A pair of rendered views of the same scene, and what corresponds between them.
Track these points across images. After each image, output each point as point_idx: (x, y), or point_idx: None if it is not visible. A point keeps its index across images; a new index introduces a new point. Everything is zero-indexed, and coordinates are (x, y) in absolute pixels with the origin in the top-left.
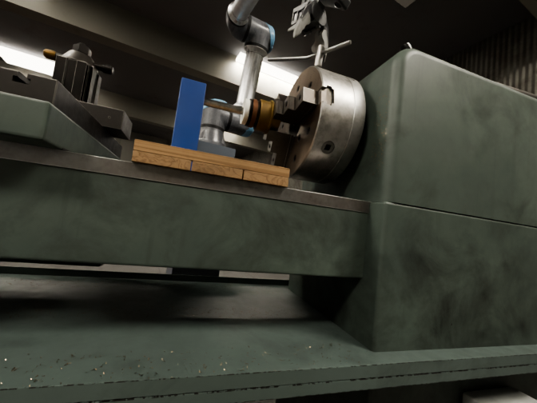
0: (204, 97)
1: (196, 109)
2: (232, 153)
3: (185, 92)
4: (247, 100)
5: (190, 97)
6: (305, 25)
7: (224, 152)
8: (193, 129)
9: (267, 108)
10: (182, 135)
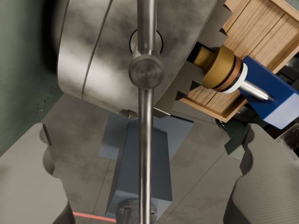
0: (284, 84)
1: (280, 79)
2: (120, 183)
3: (298, 92)
4: (246, 70)
5: (292, 88)
6: (254, 162)
7: (131, 185)
8: (268, 70)
9: (226, 47)
10: (270, 71)
